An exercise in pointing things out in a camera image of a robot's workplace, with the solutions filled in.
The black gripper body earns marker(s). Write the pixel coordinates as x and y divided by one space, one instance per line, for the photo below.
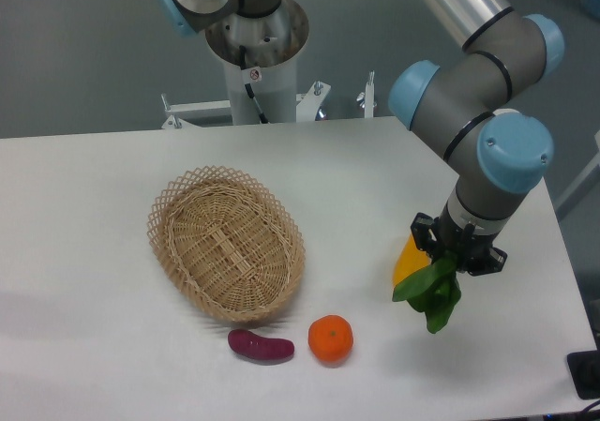
463 243

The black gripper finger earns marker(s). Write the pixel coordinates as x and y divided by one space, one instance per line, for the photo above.
490 262
425 232

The green leafy vegetable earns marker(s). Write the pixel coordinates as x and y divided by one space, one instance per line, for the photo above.
432 290

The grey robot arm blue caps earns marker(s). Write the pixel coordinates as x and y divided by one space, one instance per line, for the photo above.
457 112

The yellow orange fruit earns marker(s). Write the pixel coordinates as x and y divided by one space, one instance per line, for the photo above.
410 260

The black device at table edge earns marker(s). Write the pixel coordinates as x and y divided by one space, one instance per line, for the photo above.
584 370

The orange tangerine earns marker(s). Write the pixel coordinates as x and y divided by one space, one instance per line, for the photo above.
330 338

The woven wicker basket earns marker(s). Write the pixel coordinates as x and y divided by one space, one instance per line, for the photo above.
227 244

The purple sweet potato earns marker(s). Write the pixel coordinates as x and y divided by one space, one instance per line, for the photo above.
258 348

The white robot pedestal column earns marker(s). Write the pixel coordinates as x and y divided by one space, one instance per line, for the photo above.
273 88

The white metal base bracket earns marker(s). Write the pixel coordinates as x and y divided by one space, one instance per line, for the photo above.
309 108

